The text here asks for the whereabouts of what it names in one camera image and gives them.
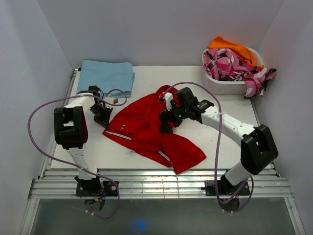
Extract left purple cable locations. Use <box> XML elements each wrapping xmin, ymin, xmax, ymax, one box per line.
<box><xmin>27</xmin><ymin>88</ymin><xmax>128</xmax><ymax>219</ymax></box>

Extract red trousers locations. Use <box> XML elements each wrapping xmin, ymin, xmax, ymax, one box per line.
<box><xmin>103</xmin><ymin>85</ymin><xmax>206</xmax><ymax>174</ymax></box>

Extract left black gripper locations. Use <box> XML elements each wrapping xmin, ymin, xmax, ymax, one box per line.
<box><xmin>89</xmin><ymin>104</ymin><xmax>113</xmax><ymax>130</ymax></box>

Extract purple cable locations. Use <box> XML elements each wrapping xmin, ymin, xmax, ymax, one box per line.
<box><xmin>163</xmin><ymin>81</ymin><xmax>254</xmax><ymax>214</ymax></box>
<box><xmin>27</xmin><ymin>88</ymin><xmax>128</xmax><ymax>219</ymax></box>

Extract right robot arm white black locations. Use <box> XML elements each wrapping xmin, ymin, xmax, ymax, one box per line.
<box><xmin>159</xmin><ymin>87</ymin><xmax>278</xmax><ymax>194</ymax></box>

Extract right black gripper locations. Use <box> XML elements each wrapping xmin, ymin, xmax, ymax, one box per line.
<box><xmin>158</xmin><ymin>100</ymin><xmax>189</xmax><ymax>134</ymax></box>

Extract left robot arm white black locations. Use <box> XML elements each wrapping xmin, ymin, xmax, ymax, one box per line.
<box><xmin>54</xmin><ymin>86</ymin><xmax>113</xmax><ymax>196</ymax></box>

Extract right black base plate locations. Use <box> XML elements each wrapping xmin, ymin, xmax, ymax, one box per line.
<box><xmin>201</xmin><ymin>180</ymin><xmax>250</xmax><ymax>196</ymax></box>

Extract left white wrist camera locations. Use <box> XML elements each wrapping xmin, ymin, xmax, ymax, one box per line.
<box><xmin>105</xmin><ymin>91</ymin><xmax>118</xmax><ymax>104</ymax></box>

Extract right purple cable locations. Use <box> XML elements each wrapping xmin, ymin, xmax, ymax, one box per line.
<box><xmin>163</xmin><ymin>81</ymin><xmax>254</xmax><ymax>214</ymax></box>

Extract pink camouflage trousers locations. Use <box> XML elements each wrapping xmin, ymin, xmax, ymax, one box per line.
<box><xmin>202</xmin><ymin>47</ymin><xmax>277</xmax><ymax>99</ymax></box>

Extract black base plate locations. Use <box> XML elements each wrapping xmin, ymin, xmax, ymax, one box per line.
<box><xmin>75</xmin><ymin>179</ymin><xmax>119</xmax><ymax>197</ymax></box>
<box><xmin>201</xmin><ymin>180</ymin><xmax>250</xmax><ymax>196</ymax></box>

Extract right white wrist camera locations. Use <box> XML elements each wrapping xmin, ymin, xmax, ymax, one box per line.
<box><xmin>159</xmin><ymin>92</ymin><xmax>174</xmax><ymax>111</ymax></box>

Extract orange garment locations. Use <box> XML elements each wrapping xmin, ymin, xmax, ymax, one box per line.
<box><xmin>207</xmin><ymin>36</ymin><xmax>264</xmax><ymax>67</ymax></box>

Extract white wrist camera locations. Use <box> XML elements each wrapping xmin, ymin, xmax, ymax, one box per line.
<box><xmin>159</xmin><ymin>92</ymin><xmax>174</xmax><ymax>111</ymax></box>
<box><xmin>105</xmin><ymin>91</ymin><xmax>118</xmax><ymax>104</ymax></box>

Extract folded light blue trousers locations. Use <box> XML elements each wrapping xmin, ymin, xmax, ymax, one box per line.
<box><xmin>77</xmin><ymin>60</ymin><xmax>135</xmax><ymax>98</ymax></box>

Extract white plastic basket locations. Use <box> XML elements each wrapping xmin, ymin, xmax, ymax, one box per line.
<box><xmin>201</xmin><ymin>47</ymin><xmax>266</xmax><ymax>95</ymax></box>

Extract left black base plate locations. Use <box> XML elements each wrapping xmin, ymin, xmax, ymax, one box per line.
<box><xmin>75</xmin><ymin>179</ymin><xmax>119</xmax><ymax>197</ymax></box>

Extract aluminium rail frame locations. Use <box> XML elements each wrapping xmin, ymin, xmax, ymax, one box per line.
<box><xmin>20</xmin><ymin>68</ymin><xmax>306</xmax><ymax>235</ymax></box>

